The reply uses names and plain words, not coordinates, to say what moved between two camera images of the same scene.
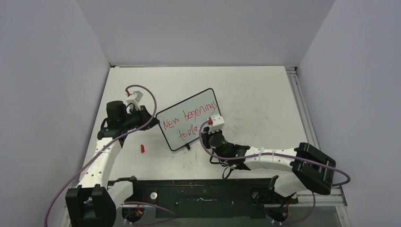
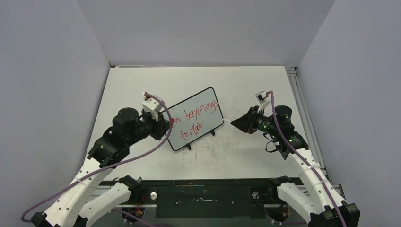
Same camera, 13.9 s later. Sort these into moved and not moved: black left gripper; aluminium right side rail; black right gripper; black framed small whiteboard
Moved: black left gripper; black right gripper
Not moved: black framed small whiteboard; aluminium right side rail
